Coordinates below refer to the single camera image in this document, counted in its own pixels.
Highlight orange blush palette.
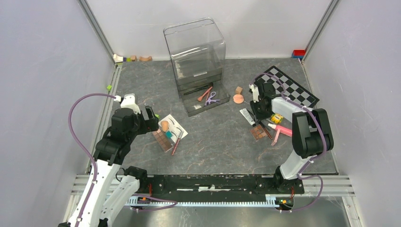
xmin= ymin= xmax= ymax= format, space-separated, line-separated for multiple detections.
xmin=249 ymin=125 xmax=267 ymax=141

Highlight clear acrylic drawer organizer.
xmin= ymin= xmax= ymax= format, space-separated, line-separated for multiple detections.
xmin=163 ymin=17 xmax=230 ymax=116

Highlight teal cube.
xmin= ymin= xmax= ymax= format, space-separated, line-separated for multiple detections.
xmin=166 ymin=131 xmax=173 ymax=139

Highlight pink spray bottle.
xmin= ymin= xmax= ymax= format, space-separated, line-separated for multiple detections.
xmin=268 ymin=123 xmax=292 ymax=137

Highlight small wooden toy blocks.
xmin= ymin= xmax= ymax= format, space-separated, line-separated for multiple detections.
xmin=113 ymin=54 xmax=153 ymax=64

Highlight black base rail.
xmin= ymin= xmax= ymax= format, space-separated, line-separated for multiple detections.
xmin=136 ymin=174 xmax=305 ymax=202

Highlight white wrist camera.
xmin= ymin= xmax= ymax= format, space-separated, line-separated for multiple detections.
xmin=114 ymin=93 xmax=141 ymax=114
xmin=249 ymin=84 xmax=260 ymax=103

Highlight pink compact case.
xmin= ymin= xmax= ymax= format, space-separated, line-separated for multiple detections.
xmin=271 ymin=129 xmax=280 ymax=146

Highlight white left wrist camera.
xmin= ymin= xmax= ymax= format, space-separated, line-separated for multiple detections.
xmin=114 ymin=93 xmax=141 ymax=114

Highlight orange makeup sponge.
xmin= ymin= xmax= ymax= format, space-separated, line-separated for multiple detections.
xmin=161 ymin=121 xmax=169 ymax=132

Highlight round peach powder puff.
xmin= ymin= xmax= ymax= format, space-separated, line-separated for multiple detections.
xmin=233 ymin=94 xmax=244 ymax=104

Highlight eyebrow stencil card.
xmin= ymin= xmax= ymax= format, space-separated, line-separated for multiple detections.
xmin=158 ymin=114 xmax=188 ymax=142

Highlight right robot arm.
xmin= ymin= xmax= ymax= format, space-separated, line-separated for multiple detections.
xmin=249 ymin=82 xmax=334 ymax=193

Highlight purple eyelash curler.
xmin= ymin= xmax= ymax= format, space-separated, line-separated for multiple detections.
xmin=204 ymin=91 xmax=220 ymax=106

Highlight black silver mascara pen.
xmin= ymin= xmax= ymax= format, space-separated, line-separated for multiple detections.
xmin=260 ymin=119 xmax=274 ymax=129

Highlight red blue blocks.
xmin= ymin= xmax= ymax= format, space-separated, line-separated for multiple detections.
xmin=291 ymin=49 xmax=306 ymax=59

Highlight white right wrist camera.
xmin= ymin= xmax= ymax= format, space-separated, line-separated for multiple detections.
xmin=249 ymin=84 xmax=260 ymax=103

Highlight wooden cube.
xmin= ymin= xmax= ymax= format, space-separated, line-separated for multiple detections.
xmin=235 ymin=87 xmax=243 ymax=95

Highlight brown eyeshadow palette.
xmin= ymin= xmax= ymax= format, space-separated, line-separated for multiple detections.
xmin=152 ymin=129 xmax=173 ymax=152

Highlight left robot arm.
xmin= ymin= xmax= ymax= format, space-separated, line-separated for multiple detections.
xmin=59 ymin=106 xmax=159 ymax=227

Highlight white cosmetic tube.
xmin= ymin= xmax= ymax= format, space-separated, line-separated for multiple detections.
xmin=239 ymin=108 xmax=256 ymax=127

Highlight yellow owl card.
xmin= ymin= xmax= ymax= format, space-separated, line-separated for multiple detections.
xmin=270 ymin=113 xmax=284 ymax=124

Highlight black white checkerboard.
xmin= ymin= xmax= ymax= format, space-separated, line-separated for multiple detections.
xmin=253 ymin=66 xmax=320 ymax=108

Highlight thin pink lip brush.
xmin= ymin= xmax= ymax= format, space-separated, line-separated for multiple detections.
xmin=197 ymin=86 xmax=213 ymax=102

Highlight red lip gloss tube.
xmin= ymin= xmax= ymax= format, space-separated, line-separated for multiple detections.
xmin=171 ymin=131 xmax=183 ymax=156

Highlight aluminium frame rail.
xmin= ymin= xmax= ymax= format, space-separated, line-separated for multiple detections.
xmin=77 ymin=0 xmax=115 ymax=64

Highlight black makeup brush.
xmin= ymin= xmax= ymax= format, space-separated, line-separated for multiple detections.
xmin=183 ymin=86 xmax=209 ymax=96

